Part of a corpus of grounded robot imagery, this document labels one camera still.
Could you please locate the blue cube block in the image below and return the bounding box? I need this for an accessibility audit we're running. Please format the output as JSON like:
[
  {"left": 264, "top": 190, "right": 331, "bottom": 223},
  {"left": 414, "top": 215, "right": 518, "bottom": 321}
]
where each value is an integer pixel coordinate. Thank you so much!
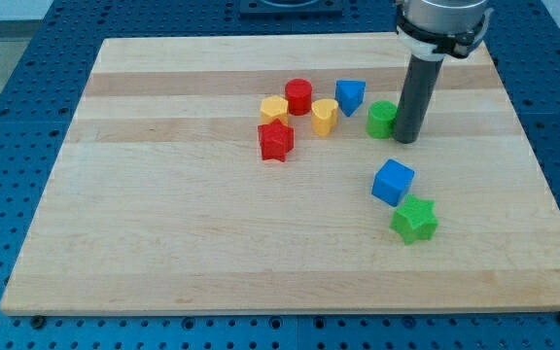
[{"left": 371, "top": 159, "right": 415, "bottom": 207}]

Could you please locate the red star block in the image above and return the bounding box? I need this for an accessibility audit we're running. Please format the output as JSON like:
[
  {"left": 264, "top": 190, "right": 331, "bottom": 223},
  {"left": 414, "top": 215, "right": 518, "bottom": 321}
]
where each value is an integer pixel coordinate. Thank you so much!
[{"left": 258, "top": 119, "right": 295, "bottom": 162}]

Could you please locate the yellow hexagon block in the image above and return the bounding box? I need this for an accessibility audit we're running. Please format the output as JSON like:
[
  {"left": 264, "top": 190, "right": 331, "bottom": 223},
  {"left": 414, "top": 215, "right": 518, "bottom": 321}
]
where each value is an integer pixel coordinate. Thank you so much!
[{"left": 260, "top": 95, "right": 289, "bottom": 126}]

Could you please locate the yellow heart block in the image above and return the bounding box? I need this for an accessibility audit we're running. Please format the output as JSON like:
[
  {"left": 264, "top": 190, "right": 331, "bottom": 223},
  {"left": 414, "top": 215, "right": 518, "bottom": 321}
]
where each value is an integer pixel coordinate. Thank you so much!
[{"left": 311, "top": 98, "right": 338, "bottom": 137}]

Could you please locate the wooden board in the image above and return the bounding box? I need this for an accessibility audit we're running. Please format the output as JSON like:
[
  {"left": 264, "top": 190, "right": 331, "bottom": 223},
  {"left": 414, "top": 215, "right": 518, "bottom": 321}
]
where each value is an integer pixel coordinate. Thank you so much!
[{"left": 0, "top": 33, "right": 560, "bottom": 316}]

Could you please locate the red cylinder block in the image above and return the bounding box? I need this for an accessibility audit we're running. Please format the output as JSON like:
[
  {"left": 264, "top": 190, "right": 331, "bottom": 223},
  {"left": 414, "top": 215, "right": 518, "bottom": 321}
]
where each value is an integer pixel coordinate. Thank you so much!
[{"left": 285, "top": 78, "right": 313, "bottom": 116}]

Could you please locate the blue triangle block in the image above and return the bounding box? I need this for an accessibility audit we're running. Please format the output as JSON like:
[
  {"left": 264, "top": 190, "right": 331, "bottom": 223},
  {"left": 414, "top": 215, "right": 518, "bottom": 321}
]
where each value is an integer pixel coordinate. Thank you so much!
[{"left": 335, "top": 80, "right": 367, "bottom": 117}]

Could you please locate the green cylinder block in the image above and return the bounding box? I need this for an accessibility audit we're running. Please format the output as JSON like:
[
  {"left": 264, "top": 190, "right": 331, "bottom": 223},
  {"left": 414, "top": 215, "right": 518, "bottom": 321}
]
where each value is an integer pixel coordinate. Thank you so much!
[{"left": 367, "top": 100, "right": 397, "bottom": 139}]

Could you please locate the green star block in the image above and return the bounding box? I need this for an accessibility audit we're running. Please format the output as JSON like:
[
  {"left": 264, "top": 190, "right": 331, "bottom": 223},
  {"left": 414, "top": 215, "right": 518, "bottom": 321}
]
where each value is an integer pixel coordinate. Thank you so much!
[{"left": 390, "top": 194, "right": 438, "bottom": 245}]

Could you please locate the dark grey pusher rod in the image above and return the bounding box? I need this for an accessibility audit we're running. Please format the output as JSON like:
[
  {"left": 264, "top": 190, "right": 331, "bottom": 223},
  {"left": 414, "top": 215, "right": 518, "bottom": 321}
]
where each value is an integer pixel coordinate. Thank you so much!
[{"left": 393, "top": 55, "right": 442, "bottom": 144}]

